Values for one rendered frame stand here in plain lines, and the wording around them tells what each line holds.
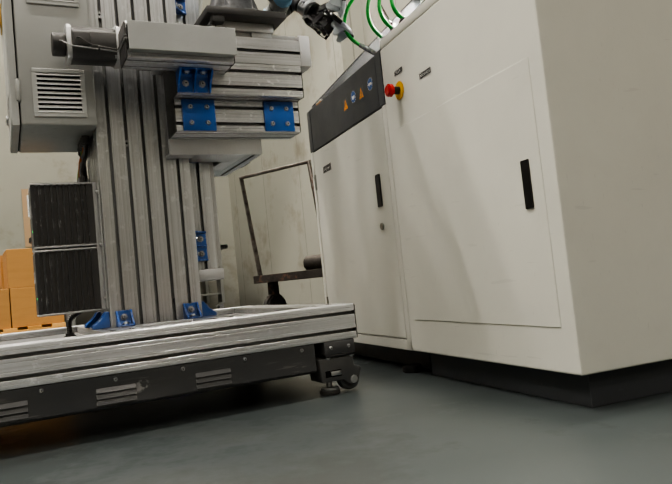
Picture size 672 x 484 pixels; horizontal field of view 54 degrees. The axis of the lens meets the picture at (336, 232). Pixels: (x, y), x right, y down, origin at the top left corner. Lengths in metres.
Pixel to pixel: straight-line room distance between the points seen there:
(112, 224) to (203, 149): 0.32
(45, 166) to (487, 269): 8.85
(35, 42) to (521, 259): 1.32
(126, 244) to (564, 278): 1.14
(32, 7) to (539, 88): 1.29
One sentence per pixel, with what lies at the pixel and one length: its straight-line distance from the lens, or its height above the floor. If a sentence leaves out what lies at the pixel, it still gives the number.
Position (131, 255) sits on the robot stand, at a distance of 1.89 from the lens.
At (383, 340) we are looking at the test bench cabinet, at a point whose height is 0.09.
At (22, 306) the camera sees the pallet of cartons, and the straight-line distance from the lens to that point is 6.03.
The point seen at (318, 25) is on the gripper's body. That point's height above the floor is 1.24.
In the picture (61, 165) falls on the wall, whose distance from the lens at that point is 10.05.
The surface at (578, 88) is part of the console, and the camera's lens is 1.42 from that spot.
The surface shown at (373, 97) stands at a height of 0.83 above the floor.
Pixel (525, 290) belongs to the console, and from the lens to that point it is 1.45.
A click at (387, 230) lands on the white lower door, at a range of 2.00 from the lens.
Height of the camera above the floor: 0.30
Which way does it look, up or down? 4 degrees up
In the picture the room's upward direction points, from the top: 6 degrees counter-clockwise
